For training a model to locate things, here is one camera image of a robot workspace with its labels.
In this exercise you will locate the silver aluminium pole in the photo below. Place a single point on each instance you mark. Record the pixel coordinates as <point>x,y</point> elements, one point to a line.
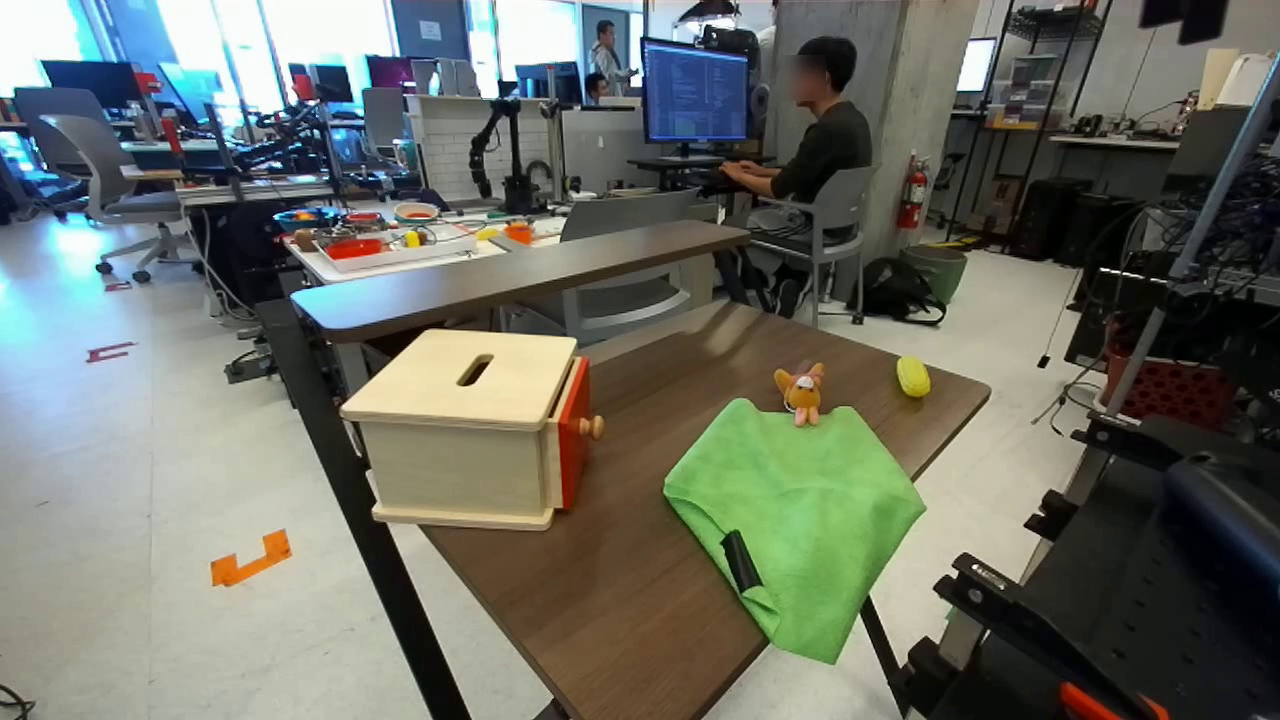
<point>1185,246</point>

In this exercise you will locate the red fire extinguisher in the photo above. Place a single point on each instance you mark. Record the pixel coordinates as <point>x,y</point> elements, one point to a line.
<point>912,198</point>

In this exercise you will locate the grey swivel office chair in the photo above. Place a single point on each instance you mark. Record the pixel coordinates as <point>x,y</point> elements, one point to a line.
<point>112,172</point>

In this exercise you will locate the yellow ball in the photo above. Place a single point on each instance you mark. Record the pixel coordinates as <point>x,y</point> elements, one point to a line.
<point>912,379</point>

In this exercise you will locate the orange plush toy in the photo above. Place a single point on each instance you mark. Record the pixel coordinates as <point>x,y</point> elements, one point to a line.
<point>803,394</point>

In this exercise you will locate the seated person in dark shirt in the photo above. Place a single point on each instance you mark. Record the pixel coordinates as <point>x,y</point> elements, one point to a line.
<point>827,146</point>

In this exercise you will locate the grey chair with metal legs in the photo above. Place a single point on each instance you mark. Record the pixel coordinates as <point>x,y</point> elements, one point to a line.
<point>836,212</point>

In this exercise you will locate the green microfibre cloth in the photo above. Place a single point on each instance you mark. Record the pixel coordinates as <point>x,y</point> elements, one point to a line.
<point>803,521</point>

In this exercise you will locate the large computer monitor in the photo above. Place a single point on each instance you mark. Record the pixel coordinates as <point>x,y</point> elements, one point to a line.
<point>694,92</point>

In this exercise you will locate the cream wooden box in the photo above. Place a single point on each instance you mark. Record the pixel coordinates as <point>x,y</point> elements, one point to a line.
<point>454,446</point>

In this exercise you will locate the red perforated crate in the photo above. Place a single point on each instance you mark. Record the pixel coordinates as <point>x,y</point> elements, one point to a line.
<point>1173,390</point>

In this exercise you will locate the black bag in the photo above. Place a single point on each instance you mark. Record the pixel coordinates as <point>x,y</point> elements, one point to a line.
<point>901,284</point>

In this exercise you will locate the black metal shelf rack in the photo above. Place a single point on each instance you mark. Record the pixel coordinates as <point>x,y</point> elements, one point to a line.
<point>1023,92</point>

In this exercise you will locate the white table with colourful toys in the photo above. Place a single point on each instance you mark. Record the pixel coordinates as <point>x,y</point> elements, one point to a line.
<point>385,246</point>

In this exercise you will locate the grey desk table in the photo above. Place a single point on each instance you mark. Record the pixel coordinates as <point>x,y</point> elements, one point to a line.
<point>504,278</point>

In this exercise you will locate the orange floor tape marker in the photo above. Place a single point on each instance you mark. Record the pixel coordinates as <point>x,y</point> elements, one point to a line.
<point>250,563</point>

